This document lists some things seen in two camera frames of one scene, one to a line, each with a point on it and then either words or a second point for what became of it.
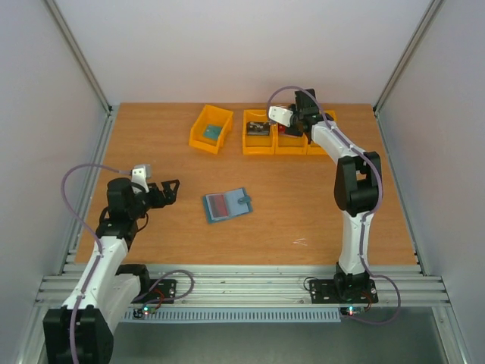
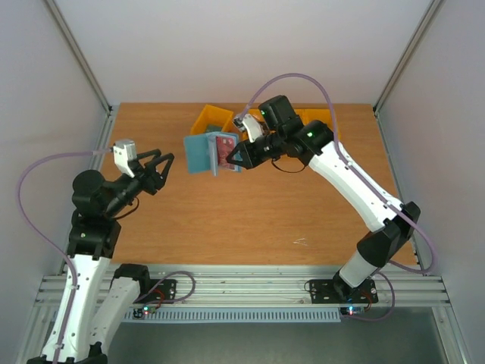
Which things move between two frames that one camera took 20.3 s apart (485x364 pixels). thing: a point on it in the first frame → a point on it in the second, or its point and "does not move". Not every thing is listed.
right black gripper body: (294, 127) → (251, 152)
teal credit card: (212, 132) does not move
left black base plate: (163, 292) does not move
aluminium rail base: (258, 285) does not move
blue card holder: (226, 205) → (201, 155)
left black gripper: (170, 197) → (154, 180)
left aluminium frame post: (104, 138) does not move
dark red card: (217, 205) → (224, 146)
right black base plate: (343, 291) does not move
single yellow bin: (214, 116) does not move
